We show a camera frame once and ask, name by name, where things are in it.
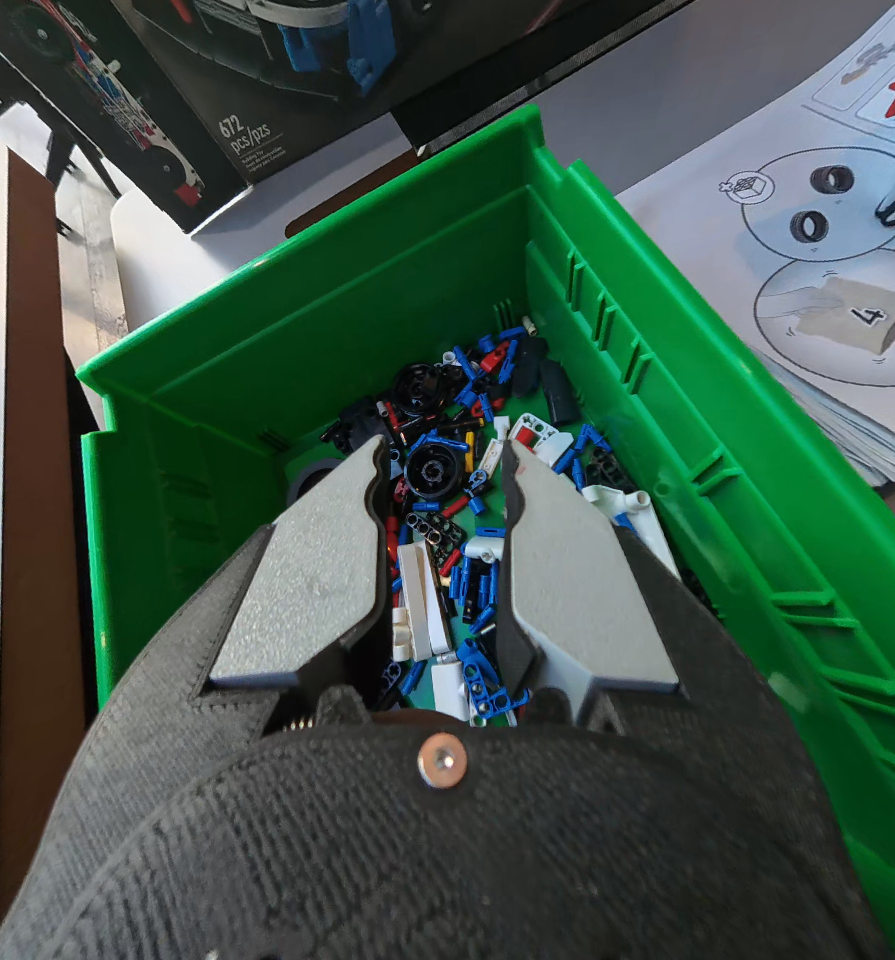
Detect wooden-edged table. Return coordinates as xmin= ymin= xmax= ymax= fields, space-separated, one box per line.
xmin=0 ymin=146 xmax=96 ymax=935

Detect pile of brick parts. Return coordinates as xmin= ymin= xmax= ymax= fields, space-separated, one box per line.
xmin=286 ymin=315 xmax=719 ymax=730

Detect green plastic bin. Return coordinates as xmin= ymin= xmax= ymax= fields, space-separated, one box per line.
xmin=76 ymin=103 xmax=895 ymax=960

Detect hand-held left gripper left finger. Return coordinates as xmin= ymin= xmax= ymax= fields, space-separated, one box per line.
xmin=209 ymin=435 xmax=395 ymax=690

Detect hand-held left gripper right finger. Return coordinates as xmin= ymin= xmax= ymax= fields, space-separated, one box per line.
xmin=498 ymin=439 xmax=681 ymax=726

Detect black toy car box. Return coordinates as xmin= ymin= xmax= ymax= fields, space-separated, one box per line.
xmin=0 ymin=0 xmax=700 ymax=235

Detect open instruction booklet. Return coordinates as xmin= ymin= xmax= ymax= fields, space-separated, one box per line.
xmin=616 ymin=0 xmax=895 ymax=490

